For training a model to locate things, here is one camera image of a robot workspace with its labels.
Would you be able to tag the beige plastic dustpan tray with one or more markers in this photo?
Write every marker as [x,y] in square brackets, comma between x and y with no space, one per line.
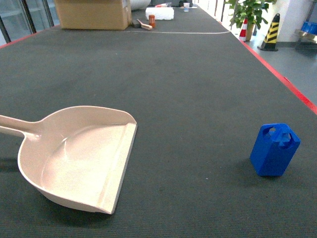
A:
[76,157]

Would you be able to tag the blue plastic part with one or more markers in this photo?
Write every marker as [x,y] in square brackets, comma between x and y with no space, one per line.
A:
[274,149]

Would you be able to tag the metal shelf rack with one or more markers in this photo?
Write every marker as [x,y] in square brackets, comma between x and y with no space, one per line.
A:
[307,36]

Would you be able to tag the white foam block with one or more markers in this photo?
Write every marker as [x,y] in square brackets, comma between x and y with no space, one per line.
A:
[160,13]

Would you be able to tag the white foam roll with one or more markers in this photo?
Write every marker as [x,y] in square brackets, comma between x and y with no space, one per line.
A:
[139,4]

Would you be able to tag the white paper cup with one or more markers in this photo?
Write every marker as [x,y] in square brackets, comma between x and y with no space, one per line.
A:
[186,6]

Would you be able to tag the red white traffic cone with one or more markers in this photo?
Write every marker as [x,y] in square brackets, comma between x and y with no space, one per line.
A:
[243,32]

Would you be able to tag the large cardboard box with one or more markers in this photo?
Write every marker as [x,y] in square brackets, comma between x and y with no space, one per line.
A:
[94,14]

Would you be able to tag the yellow black traffic cone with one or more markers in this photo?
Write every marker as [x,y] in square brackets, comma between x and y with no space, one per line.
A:
[270,40]

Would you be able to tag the potted green plant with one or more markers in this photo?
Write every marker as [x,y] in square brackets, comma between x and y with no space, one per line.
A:
[252,10]

